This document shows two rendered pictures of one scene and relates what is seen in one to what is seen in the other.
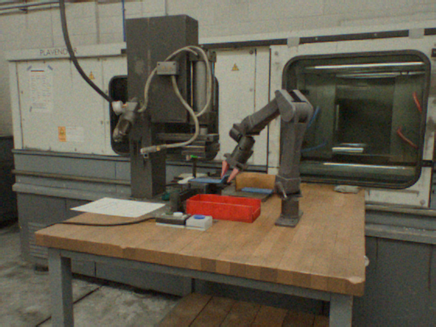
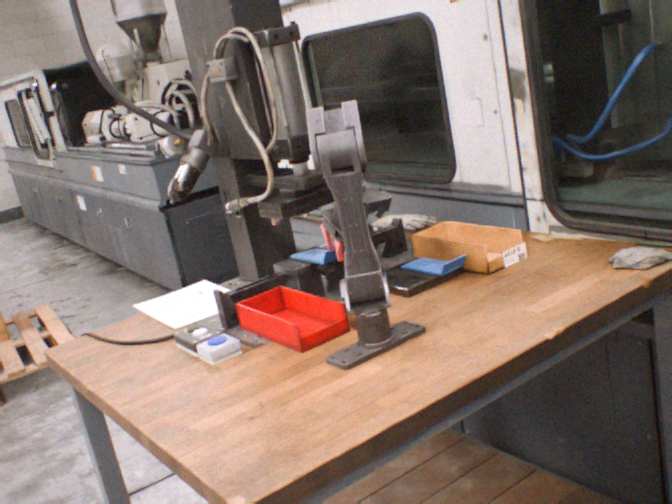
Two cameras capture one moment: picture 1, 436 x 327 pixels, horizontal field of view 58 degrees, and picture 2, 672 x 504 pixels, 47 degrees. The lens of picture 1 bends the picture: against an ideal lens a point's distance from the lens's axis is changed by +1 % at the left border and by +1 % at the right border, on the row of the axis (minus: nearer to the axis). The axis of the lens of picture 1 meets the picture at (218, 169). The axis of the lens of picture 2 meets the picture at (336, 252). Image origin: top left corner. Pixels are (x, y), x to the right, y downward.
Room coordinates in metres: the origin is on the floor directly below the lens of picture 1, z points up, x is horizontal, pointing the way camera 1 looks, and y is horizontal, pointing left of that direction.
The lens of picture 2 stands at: (0.25, -1.04, 1.47)
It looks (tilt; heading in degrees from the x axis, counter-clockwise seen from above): 15 degrees down; 37
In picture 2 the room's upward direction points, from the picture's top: 11 degrees counter-clockwise
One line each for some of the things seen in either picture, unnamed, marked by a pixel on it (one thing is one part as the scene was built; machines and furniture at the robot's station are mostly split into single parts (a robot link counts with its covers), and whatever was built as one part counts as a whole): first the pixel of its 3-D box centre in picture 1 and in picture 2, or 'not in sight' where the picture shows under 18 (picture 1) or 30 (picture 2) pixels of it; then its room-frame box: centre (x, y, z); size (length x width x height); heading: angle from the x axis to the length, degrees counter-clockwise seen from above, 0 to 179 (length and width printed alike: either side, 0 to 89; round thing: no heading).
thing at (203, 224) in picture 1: (199, 226); (220, 354); (1.26, 0.06, 0.90); 0.07 x 0.07 x 0.06; 70
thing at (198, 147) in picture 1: (186, 124); (277, 157); (1.65, 0.14, 1.22); 0.26 x 0.18 x 0.30; 70
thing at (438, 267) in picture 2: (259, 188); (432, 261); (1.74, -0.19, 0.93); 0.15 x 0.07 x 0.03; 71
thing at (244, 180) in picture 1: (264, 184); (467, 247); (1.85, -0.22, 0.93); 0.25 x 0.13 x 0.08; 70
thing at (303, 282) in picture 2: (202, 191); (322, 272); (1.64, 0.07, 0.94); 0.20 x 0.10 x 0.07; 160
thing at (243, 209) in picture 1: (223, 207); (290, 316); (1.40, -0.02, 0.93); 0.25 x 0.12 x 0.06; 70
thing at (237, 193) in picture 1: (251, 195); (412, 276); (1.70, -0.15, 0.91); 0.17 x 0.16 x 0.02; 160
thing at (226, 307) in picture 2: (177, 202); (232, 304); (1.41, 0.15, 0.95); 0.06 x 0.03 x 0.09; 160
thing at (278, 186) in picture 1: (287, 190); (365, 293); (1.36, -0.25, 1.00); 0.09 x 0.06 x 0.06; 123
